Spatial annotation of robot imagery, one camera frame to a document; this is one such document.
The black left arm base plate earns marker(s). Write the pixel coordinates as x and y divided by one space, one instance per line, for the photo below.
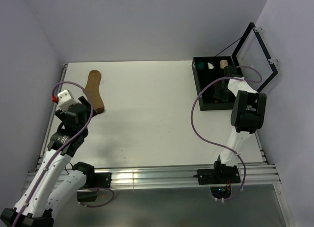
102 180

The glass box lid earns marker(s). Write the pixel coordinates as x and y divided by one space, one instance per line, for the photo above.
254 59

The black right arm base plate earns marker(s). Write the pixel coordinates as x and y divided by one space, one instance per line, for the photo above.
210 177

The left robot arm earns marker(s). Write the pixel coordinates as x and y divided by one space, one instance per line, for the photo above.
39 204

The aluminium front frame rails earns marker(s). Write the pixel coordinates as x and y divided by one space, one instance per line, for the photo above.
181 176

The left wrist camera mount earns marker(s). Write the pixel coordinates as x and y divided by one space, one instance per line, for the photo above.
64 100

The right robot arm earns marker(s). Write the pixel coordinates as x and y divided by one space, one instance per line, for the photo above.
247 116

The tan ribbed sock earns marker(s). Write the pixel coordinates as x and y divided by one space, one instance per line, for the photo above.
92 87

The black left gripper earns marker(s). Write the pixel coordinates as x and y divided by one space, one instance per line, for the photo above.
82 99

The white rolled sock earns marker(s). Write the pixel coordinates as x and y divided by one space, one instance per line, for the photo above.
210 66

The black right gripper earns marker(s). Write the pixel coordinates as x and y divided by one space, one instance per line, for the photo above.
216 95

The teal rolled sock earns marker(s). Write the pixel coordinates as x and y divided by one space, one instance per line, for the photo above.
201 65

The black storage box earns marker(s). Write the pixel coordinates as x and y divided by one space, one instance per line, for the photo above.
204 77

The beige rolled sock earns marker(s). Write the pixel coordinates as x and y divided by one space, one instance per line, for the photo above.
223 64

